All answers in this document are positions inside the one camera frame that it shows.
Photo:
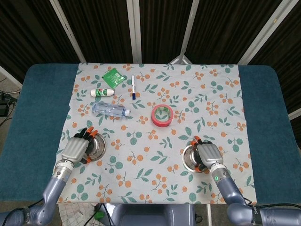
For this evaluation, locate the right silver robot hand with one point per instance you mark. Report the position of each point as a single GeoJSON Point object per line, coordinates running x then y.
{"type": "Point", "coordinates": [210, 154]}

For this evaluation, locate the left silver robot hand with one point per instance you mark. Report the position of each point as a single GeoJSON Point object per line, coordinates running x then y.
{"type": "Point", "coordinates": [74, 148]}

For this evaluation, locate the steel bowl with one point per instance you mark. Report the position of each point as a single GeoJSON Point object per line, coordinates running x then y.
{"type": "Point", "coordinates": [189, 157]}
{"type": "Point", "coordinates": [98, 146]}

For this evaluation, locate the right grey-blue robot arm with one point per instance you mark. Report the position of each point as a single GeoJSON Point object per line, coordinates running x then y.
{"type": "Point", "coordinates": [229, 190]}

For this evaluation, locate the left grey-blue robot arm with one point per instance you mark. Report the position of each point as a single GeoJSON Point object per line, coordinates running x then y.
{"type": "Point", "coordinates": [53, 190]}

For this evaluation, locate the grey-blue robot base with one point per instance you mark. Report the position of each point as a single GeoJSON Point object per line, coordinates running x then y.
{"type": "Point", "coordinates": [152, 215]}

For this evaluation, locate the floral tablecloth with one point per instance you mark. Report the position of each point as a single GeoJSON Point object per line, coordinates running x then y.
{"type": "Point", "coordinates": [150, 146]}

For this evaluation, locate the teal table cover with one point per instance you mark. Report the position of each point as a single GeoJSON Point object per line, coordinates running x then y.
{"type": "Point", "coordinates": [40, 117]}

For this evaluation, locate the clear plastic water bottle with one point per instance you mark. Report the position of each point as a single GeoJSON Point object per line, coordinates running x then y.
{"type": "Point", "coordinates": [108, 110]}

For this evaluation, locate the small white green-label bottle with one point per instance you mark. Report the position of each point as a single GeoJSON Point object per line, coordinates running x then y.
{"type": "Point", "coordinates": [101, 92]}

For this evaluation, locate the red tape roll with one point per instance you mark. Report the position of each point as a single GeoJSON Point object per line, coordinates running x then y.
{"type": "Point", "coordinates": [155, 120]}

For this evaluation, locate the small green object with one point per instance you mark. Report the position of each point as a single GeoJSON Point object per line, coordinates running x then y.
{"type": "Point", "coordinates": [99, 215]}

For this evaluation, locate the green foil packet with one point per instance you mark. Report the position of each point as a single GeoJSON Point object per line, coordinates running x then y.
{"type": "Point", "coordinates": [113, 77]}

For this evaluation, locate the black box on floor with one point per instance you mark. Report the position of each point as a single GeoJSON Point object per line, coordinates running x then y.
{"type": "Point", "coordinates": [4, 107]}

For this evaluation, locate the white marker pen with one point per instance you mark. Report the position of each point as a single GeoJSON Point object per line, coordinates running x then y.
{"type": "Point", "coordinates": [133, 86]}

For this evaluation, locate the grey metal stand foot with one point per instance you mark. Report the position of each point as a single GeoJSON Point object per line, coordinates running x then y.
{"type": "Point", "coordinates": [181, 60]}

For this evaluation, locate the white partition frame post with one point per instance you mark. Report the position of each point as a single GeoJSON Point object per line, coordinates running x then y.
{"type": "Point", "coordinates": [189, 26]}
{"type": "Point", "coordinates": [68, 30]}
{"type": "Point", "coordinates": [135, 30]}
{"type": "Point", "coordinates": [263, 33]}

